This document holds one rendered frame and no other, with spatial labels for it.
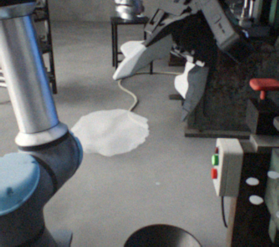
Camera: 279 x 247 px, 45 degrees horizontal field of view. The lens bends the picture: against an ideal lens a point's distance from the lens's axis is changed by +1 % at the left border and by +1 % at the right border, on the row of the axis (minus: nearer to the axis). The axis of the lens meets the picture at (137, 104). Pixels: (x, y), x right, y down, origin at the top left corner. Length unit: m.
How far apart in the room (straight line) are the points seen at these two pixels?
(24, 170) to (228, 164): 0.47
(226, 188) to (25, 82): 0.54
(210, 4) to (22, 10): 0.37
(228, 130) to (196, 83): 1.82
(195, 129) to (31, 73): 1.69
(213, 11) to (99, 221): 1.25
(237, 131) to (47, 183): 1.76
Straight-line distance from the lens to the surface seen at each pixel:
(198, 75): 0.50
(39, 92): 0.72
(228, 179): 0.87
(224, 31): 0.42
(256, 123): 0.88
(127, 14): 3.51
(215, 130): 2.29
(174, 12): 0.48
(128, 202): 1.65
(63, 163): 0.76
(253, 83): 0.90
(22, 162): 0.70
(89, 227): 1.54
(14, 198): 0.66
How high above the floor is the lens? 1.03
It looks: 22 degrees down
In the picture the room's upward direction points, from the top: straight up
